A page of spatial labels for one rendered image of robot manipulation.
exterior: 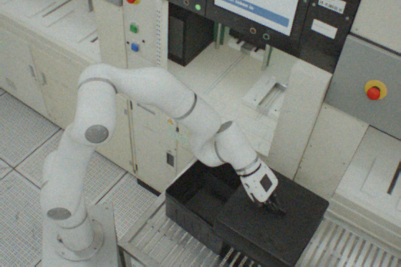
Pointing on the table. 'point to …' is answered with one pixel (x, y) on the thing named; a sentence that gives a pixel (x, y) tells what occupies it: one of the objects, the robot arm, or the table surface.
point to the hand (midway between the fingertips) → (273, 204)
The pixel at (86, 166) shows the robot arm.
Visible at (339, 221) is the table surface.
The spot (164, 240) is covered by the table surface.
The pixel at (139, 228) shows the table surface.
